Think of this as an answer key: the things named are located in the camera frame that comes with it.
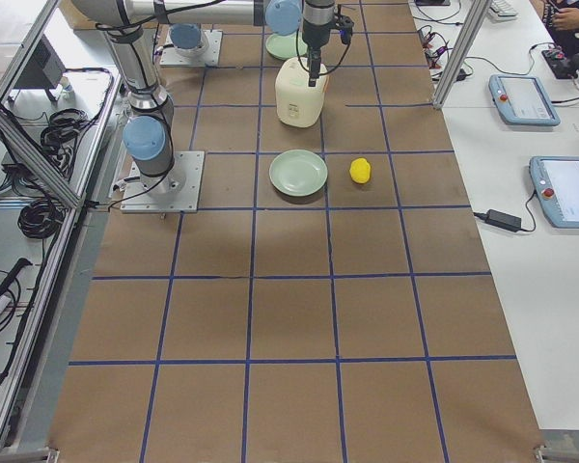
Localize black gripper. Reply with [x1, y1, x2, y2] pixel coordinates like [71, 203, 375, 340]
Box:
[302, 0, 330, 87]

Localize white green rice cooker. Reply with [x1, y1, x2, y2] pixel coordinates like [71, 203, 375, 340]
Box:
[275, 57, 329, 128]

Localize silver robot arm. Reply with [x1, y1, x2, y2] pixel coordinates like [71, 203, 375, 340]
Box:
[169, 24, 208, 58]
[73, 1, 335, 198]

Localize green plate far side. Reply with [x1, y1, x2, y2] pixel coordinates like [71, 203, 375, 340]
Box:
[265, 34, 307, 61]

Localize green plate near lemon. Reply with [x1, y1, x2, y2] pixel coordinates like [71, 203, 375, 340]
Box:
[268, 150, 328, 197]

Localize yellow toy lemon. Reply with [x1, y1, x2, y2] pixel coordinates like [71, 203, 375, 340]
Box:
[349, 157, 372, 184]

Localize far blue teach pendant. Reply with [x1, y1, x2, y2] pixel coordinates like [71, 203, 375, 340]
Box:
[488, 74, 561, 127]

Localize blue teach pendant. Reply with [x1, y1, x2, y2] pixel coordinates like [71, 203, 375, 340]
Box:
[529, 156, 579, 229]
[488, 74, 561, 127]

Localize brown paper table mat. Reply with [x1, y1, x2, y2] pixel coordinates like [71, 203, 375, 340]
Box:
[49, 1, 541, 462]

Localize black power adapter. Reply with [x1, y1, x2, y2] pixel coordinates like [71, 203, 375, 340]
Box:
[484, 209, 522, 232]

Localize person at desk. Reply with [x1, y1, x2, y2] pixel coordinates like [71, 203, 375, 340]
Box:
[542, 1, 579, 56]

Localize near blue teach pendant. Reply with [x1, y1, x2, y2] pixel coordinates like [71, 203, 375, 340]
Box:
[529, 156, 579, 229]

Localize aluminium frame post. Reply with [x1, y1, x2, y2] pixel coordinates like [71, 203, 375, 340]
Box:
[432, 0, 490, 110]

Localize aluminium frame rail left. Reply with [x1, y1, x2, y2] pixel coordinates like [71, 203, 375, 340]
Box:
[0, 102, 83, 208]

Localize coiled black cable bundle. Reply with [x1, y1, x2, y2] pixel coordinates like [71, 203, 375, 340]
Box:
[17, 199, 62, 241]

